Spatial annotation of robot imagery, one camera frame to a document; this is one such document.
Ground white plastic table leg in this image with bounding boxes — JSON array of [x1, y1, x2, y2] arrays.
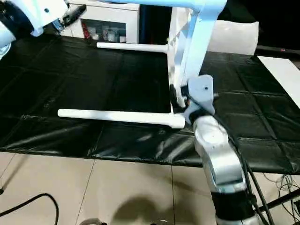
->
[[96, 42, 170, 54], [57, 108, 186, 129], [103, 0, 202, 10]]

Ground white cabinet with glass doors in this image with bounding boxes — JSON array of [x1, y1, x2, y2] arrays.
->
[[67, 0, 141, 45]]

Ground white plastic chair shell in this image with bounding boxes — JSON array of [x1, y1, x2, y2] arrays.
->
[[208, 20, 260, 56]]

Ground white side table board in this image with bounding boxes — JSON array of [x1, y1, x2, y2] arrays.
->
[[257, 55, 300, 104]]

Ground black flat monitor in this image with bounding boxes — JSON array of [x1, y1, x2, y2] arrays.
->
[[255, 46, 300, 54]]

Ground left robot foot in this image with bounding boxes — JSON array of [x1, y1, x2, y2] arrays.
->
[[81, 217, 104, 225]]

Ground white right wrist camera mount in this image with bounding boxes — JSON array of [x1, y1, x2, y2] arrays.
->
[[184, 75, 220, 125]]

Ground tangled floor cables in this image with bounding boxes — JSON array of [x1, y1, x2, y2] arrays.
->
[[264, 173, 300, 211]]

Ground thick black floor cable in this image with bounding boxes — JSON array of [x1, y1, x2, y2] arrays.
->
[[0, 193, 59, 225]]

